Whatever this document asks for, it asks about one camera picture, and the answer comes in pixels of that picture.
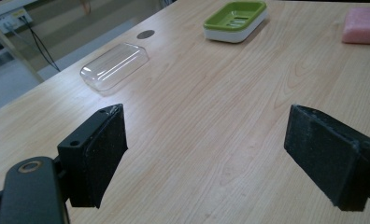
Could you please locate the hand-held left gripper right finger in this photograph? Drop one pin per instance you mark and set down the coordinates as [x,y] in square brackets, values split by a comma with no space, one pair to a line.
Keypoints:
[326,155]

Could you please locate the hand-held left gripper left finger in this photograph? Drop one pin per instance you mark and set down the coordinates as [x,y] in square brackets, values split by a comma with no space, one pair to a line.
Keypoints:
[92,161]

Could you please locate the clear plastic soap dish lid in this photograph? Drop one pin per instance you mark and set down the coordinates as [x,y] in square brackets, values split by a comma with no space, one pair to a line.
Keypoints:
[114,66]

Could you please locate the pink soap bar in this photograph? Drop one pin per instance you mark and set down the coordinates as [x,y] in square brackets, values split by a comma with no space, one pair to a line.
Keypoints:
[363,25]

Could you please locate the green and white soap dish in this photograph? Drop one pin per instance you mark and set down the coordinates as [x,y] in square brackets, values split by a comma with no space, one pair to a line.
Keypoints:
[236,21]

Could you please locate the grey round table grommet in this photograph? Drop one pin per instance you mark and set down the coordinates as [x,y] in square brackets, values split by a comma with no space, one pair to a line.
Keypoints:
[145,34]

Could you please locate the white power strip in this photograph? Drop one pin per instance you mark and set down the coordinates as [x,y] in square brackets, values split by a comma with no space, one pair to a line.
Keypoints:
[12,19]

